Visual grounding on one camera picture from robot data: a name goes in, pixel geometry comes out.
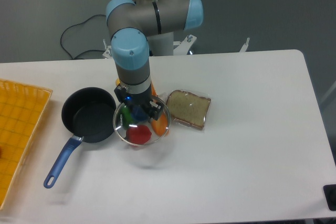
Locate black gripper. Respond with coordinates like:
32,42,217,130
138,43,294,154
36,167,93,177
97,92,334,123
114,84,163,121

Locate glass lid blue knob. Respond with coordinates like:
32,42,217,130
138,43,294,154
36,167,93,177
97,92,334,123
112,103,171,146

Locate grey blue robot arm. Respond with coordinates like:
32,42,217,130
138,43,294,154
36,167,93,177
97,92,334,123
106,0,204,120

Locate green bell pepper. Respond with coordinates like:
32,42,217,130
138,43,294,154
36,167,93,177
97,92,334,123
120,105,134,129

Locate red bell pepper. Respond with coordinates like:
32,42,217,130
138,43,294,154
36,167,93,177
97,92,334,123
125,125,152,150

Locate orange baguette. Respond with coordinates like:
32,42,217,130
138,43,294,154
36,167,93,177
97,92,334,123
150,82,172,136

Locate wrapped bread slice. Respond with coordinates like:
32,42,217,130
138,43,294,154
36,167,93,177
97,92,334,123
159,89,212,132

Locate yellow woven basket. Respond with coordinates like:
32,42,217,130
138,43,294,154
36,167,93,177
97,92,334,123
1,79,53,209

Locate black object table corner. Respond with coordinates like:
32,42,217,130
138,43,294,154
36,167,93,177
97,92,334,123
323,184,336,211

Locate black pan blue handle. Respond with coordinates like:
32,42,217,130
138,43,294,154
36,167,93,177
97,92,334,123
44,87,116,189

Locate black cable on floor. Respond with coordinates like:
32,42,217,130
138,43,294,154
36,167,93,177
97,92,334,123
60,14,109,60

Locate white table leg bracket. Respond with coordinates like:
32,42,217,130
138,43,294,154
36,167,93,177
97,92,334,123
239,37,250,52

